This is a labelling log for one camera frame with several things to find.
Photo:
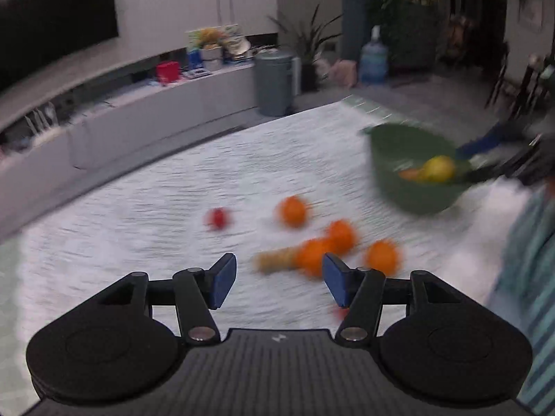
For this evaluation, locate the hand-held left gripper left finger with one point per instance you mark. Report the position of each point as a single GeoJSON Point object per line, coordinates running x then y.
{"type": "Point", "coordinates": [223, 281]}

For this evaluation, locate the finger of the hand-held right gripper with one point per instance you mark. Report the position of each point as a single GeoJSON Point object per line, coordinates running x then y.
{"type": "Point", "coordinates": [481, 143]}
{"type": "Point", "coordinates": [481, 174]}

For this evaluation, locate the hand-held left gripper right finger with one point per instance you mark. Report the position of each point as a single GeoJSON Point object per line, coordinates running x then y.
{"type": "Point", "coordinates": [334, 279]}

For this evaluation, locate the orange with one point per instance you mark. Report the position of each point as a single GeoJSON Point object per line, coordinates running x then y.
{"type": "Point", "coordinates": [292, 211]}
{"type": "Point", "coordinates": [381, 256]}
{"type": "Point", "coordinates": [312, 258]}
{"type": "Point", "coordinates": [342, 235]}
{"type": "Point", "coordinates": [409, 174]}

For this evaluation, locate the brown kiwi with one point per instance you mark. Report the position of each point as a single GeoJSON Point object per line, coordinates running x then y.
{"type": "Point", "coordinates": [273, 260]}

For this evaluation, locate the green plastic bowl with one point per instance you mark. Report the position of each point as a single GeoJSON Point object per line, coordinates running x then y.
{"type": "Point", "coordinates": [403, 195]}

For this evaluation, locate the person's right forearm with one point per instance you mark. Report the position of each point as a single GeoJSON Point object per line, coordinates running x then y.
{"type": "Point", "coordinates": [533, 277]}

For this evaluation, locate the yellow pear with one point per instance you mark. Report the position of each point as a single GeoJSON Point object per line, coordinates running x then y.
{"type": "Point", "coordinates": [439, 168]}

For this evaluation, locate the small red tomato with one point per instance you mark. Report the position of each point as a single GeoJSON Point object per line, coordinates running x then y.
{"type": "Point", "coordinates": [218, 219]}

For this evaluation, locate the dark wooden chair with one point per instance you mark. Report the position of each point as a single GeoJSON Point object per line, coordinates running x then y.
{"type": "Point", "coordinates": [531, 89]}

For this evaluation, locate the white lace tablecloth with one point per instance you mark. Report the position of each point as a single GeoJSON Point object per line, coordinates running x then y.
{"type": "Point", "coordinates": [173, 182]}

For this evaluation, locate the dark cabinet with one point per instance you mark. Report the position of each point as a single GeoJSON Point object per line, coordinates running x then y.
{"type": "Point", "coordinates": [412, 39]}

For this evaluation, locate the blue water bottle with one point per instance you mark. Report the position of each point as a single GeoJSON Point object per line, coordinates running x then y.
{"type": "Point", "coordinates": [373, 65]}

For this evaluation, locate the white plastic bag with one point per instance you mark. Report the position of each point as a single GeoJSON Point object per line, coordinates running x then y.
{"type": "Point", "coordinates": [323, 68]}

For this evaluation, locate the white television cabinet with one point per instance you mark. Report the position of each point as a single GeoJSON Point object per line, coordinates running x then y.
{"type": "Point", "coordinates": [130, 125]}

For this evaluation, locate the potted long-leaf plant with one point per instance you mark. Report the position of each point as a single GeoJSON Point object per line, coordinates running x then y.
{"type": "Point", "coordinates": [308, 79]}

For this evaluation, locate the grey trash can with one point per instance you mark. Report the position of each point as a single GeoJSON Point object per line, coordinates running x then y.
{"type": "Point", "coordinates": [275, 86]}

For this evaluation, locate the flat white device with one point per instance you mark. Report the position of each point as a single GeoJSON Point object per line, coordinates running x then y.
{"type": "Point", "coordinates": [195, 73]}

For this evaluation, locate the red box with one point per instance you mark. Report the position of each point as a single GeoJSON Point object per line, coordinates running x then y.
{"type": "Point", "coordinates": [168, 73]}

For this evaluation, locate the white basket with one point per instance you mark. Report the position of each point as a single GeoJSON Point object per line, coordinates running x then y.
{"type": "Point", "coordinates": [211, 58]}

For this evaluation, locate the blue box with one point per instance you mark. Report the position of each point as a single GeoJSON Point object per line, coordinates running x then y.
{"type": "Point", "coordinates": [194, 57]}

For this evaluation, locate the white bowl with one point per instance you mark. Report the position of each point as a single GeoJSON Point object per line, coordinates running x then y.
{"type": "Point", "coordinates": [237, 47]}

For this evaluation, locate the white router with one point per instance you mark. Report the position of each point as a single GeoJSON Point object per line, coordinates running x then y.
{"type": "Point", "coordinates": [41, 117]}

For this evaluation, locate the black television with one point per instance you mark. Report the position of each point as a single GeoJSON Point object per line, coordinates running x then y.
{"type": "Point", "coordinates": [56, 21]}

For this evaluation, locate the framed wall picture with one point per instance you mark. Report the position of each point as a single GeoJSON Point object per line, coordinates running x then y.
{"type": "Point", "coordinates": [530, 9]}

